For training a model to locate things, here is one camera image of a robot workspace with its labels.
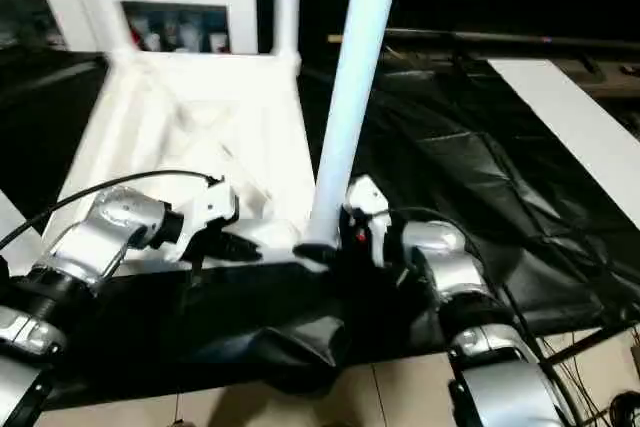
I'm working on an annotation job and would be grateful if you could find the white plastic table top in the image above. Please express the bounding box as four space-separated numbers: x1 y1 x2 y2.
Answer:
40 49 336 273

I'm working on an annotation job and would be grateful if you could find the black plastic mat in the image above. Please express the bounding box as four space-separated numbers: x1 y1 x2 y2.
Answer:
0 42 640 398

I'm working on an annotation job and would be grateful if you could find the white flat panel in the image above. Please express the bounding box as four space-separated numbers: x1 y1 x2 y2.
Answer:
486 58 640 223

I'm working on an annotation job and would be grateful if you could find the black stand leg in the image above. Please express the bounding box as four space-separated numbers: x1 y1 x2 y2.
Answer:
545 315 640 363

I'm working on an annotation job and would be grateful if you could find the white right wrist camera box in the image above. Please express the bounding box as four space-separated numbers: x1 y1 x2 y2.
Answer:
342 174 393 268

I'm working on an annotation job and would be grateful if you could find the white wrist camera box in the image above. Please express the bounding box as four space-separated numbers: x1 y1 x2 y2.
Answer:
342 174 393 268
172 177 241 262

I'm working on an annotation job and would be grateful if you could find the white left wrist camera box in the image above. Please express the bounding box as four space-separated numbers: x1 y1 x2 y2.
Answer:
172 177 241 262

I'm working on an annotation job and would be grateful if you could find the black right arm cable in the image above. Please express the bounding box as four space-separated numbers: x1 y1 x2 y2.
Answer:
385 207 541 348

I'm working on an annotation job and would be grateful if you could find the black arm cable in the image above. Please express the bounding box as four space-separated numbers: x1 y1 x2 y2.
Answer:
385 207 541 348
0 169 223 253

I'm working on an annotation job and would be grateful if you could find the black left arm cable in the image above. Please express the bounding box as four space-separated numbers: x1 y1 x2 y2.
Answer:
0 169 223 253

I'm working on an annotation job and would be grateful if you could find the dark horizontal rail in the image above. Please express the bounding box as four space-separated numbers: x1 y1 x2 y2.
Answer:
330 29 640 54

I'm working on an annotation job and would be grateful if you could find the black floor cable bundle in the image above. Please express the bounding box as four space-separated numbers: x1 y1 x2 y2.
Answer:
535 322 640 427

